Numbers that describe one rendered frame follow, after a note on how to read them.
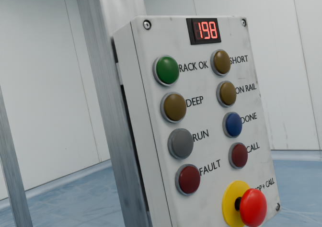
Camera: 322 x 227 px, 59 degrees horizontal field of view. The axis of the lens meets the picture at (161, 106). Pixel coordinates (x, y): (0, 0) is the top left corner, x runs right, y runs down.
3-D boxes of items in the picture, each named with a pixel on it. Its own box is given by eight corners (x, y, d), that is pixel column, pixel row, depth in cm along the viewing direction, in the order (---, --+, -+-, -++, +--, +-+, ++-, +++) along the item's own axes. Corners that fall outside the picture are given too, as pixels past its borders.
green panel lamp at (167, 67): (183, 82, 28) (178, 53, 28) (161, 85, 26) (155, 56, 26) (178, 83, 28) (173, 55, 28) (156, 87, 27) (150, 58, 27)
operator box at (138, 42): (282, 210, 38) (247, 15, 36) (190, 283, 27) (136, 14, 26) (245, 202, 42) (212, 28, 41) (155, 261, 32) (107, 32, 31)
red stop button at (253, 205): (273, 219, 31) (267, 184, 31) (252, 236, 29) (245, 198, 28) (240, 210, 35) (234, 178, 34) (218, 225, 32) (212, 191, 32)
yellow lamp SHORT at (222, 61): (235, 72, 33) (230, 48, 32) (218, 75, 31) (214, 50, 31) (229, 73, 33) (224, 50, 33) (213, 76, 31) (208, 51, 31)
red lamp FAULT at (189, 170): (204, 188, 28) (199, 162, 28) (184, 199, 27) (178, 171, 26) (199, 187, 29) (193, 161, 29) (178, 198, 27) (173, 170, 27)
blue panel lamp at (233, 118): (246, 133, 33) (241, 110, 33) (231, 140, 31) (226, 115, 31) (240, 133, 34) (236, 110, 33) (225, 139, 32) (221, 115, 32)
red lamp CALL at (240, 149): (251, 164, 33) (247, 140, 33) (237, 171, 31) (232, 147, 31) (246, 163, 34) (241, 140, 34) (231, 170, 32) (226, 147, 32)
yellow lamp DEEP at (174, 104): (190, 118, 28) (185, 90, 28) (169, 124, 26) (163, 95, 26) (185, 118, 29) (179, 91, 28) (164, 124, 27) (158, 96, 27)
